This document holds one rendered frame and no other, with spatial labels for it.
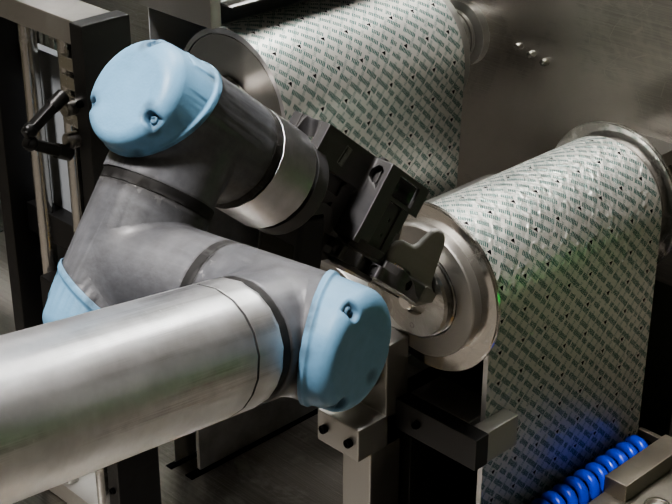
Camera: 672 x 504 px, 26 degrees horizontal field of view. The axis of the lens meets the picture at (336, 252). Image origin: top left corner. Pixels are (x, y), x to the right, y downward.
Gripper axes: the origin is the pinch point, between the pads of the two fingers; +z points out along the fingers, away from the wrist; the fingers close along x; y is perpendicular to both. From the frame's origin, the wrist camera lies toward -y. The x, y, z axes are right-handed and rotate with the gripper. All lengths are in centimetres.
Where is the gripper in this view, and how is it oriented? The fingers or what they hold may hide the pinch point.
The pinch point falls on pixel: (410, 297)
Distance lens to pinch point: 115.3
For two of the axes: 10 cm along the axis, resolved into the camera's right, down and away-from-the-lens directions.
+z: 5.5, 3.3, 7.7
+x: -7.0, -3.2, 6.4
